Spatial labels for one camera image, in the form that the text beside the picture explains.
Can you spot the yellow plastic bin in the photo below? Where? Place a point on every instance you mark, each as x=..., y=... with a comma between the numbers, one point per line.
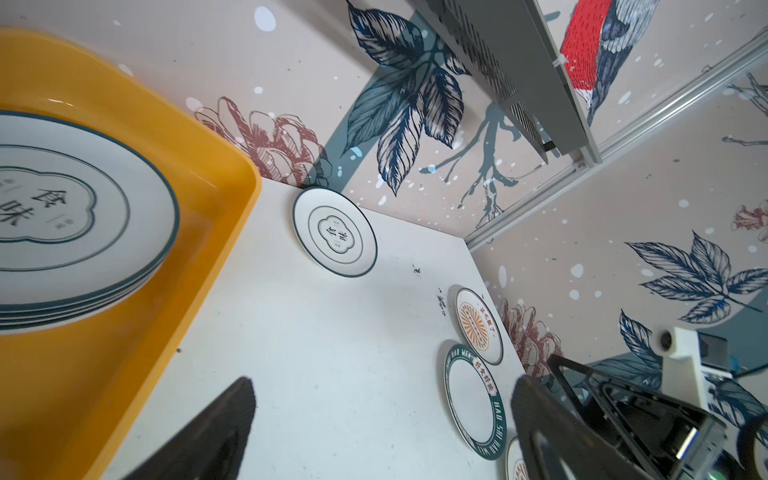
x=70, y=394

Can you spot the white plate flower emblem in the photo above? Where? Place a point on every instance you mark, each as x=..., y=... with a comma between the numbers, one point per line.
x=82, y=214
x=334, y=232

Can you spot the green rim lettered plate front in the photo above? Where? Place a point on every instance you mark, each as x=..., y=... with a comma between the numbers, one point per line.
x=67, y=316

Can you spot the green rim lettered plate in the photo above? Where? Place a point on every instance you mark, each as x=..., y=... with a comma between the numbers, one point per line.
x=67, y=316
x=475, y=402

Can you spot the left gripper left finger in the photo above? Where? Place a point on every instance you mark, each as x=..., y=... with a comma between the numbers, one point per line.
x=212, y=445

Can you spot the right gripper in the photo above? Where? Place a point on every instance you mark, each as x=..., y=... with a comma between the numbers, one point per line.
x=664, y=437

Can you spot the orange sunburst plate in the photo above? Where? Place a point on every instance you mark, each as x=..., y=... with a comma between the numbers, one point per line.
x=515, y=467
x=479, y=327

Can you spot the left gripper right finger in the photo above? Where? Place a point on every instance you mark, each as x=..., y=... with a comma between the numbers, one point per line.
x=556, y=445

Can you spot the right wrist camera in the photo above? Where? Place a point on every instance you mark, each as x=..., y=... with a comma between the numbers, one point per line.
x=692, y=363

